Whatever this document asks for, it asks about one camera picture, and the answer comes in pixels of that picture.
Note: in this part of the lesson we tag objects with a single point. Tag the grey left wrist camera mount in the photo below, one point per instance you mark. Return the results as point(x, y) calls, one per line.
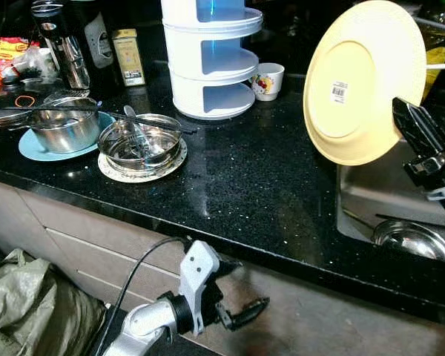
point(199, 271)

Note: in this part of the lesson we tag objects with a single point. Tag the red yellow snack packet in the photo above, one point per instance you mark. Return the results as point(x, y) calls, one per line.
point(4, 52)

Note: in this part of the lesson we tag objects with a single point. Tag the steel spoon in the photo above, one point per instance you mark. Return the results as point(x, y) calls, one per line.
point(130, 113)

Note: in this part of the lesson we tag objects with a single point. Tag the steel bowl with rim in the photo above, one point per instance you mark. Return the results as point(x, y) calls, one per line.
point(415, 241)

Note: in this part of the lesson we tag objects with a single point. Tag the yellow oil bottle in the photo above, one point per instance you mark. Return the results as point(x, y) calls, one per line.
point(437, 44)

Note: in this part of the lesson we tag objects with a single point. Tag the yellow tin box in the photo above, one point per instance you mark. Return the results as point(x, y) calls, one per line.
point(128, 59)

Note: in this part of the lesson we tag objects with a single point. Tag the olive green woven sack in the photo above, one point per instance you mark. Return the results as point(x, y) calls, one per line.
point(30, 304)

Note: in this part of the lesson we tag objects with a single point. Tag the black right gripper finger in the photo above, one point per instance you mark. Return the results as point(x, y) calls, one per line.
point(419, 130)

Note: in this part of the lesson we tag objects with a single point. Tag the light blue plate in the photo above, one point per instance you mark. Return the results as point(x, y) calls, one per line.
point(30, 148)

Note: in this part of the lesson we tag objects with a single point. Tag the pale yellow plate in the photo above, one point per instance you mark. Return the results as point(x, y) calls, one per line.
point(356, 81)

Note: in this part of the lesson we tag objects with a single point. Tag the white printed cup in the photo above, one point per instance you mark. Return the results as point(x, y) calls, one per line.
point(271, 78)

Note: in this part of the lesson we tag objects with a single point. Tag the shiny steel bowl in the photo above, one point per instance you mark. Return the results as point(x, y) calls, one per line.
point(126, 159)

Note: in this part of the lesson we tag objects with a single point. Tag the dark bottle white label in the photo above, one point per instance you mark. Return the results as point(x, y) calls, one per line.
point(96, 41)

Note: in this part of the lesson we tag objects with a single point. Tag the grey brown cabinet drawers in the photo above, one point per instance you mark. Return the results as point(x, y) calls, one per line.
point(304, 319)

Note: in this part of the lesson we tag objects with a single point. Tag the long black stick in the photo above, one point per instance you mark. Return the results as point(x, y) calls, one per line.
point(111, 114)

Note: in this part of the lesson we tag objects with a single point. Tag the steel sink basin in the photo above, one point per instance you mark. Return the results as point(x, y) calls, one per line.
point(371, 193)

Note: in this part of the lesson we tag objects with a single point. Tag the steel flask black cap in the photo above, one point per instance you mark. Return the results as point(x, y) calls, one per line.
point(67, 59)

